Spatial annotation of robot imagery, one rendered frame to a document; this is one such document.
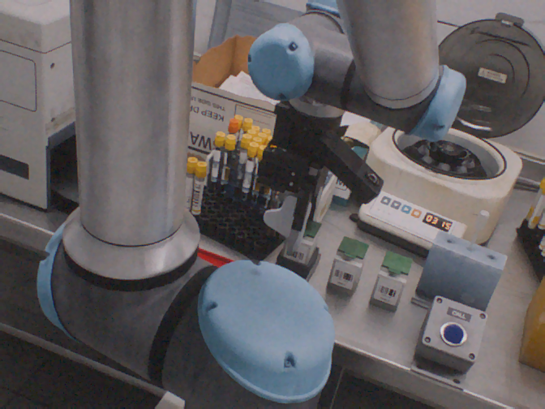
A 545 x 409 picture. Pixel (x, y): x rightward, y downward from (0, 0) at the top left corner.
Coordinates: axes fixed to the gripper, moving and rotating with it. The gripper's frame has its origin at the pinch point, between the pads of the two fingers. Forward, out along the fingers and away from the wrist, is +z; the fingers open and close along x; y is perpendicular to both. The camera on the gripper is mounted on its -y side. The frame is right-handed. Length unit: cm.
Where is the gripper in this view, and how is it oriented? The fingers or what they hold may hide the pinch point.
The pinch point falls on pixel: (302, 238)
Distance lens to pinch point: 97.9
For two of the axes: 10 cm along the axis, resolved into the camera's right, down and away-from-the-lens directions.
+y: -9.3, -3.2, 2.1
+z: -1.6, 8.3, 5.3
